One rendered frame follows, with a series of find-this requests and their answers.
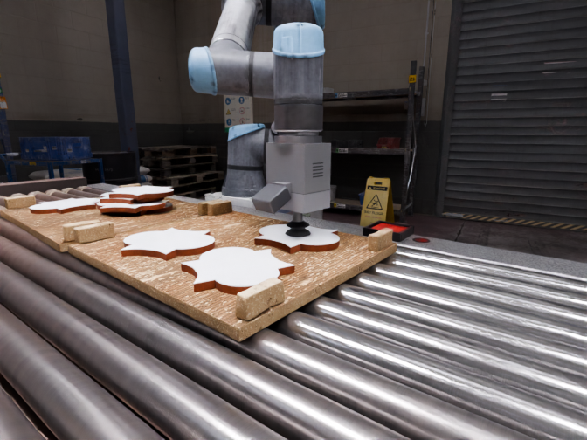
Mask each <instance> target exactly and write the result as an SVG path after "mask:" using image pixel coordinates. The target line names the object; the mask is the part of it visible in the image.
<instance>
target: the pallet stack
mask: <svg viewBox="0 0 587 440"><path fill-rule="evenodd" d="M202 148H207V153H204V154H202ZM138 151H139V160H140V167H145V168H148V169H150V171H149V172H148V173H147V174H146V175H149V176H151V177H152V180H151V181H150V182H149V183H151V184H153V186H154V187H173V190H174V195H175V196H186V197H190V198H196V199H199V198H203V197H205V196H197V197H196V195H198V194H203V190H208V192H207V193H208V194H209V193H211V192H214V193H216V190H215V188H216V187H215V186H214V185H215V184H214V181H216V180H222V179H224V174H223V173H224V171H216V167H215V162H218V159H217V157H218V155H213V154H215V153H216V146H202V145H201V146H198V145H175V146H160V147H144V148H138ZM141 151H144V155H140V154H141ZM204 157H208V162H204ZM141 160H142V163H141ZM155 161H156V162H155ZM202 165H208V166H206V168H207V170H204V169H202ZM208 174H214V177H206V175H208ZM201 182H205V184H206V186H201Z"/></svg>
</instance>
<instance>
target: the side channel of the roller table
mask: <svg viewBox="0 0 587 440"><path fill-rule="evenodd" d="M82 186H87V182H86V178H85V177H81V176H75V177H65V178H55V179H44V180H35V181H25V182H7V183H0V196H6V197H10V196H11V195H13V194H18V193H19V194H24V195H28V194H29V193H31V192H34V191H39V192H43V193H45V192H46V191H47V190H50V189H56V190H60V191H61V190H62V189H65V188H73V189H76V188H78V187H82Z"/></svg>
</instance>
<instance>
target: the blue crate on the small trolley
mask: <svg viewBox="0 0 587 440"><path fill-rule="evenodd" d="M18 138H19V142H20V147H21V149H20V150H21V152H22V154H21V159H24V160H34V161H71V160H81V159H91V157H93V153H92V152H91V147H90V139H89V137H18Z"/></svg>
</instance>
